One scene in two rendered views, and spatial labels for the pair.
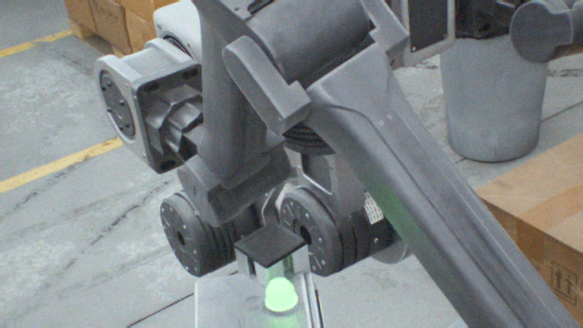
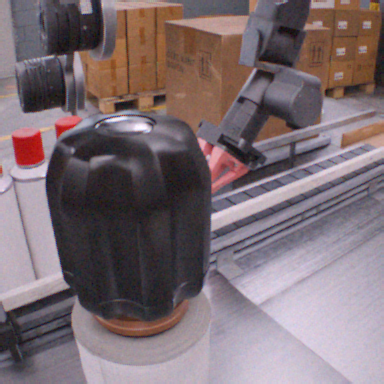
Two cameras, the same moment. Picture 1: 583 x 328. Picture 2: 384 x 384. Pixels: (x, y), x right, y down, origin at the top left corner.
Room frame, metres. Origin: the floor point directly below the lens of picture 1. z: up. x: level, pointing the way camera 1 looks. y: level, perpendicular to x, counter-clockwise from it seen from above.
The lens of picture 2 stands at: (0.15, -0.36, 1.25)
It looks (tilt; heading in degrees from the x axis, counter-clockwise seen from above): 29 degrees down; 0
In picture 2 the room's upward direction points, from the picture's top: straight up
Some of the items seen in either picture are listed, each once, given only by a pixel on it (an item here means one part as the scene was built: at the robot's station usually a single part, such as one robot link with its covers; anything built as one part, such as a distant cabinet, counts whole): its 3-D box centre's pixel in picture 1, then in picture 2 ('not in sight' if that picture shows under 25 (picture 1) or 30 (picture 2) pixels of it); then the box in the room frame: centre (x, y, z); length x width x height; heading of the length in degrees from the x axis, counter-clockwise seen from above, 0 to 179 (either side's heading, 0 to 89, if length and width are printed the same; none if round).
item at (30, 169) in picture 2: not in sight; (40, 212); (0.58, -0.17, 0.98); 0.05 x 0.05 x 0.20
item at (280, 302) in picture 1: (280, 293); not in sight; (0.57, 0.02, 1.49); 0.03 x 0.03 x 0.02
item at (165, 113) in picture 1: (189, 128); not in sight; (0.93, 0.10, 1.45); 0.09 x 0.08 x 0.12; 119
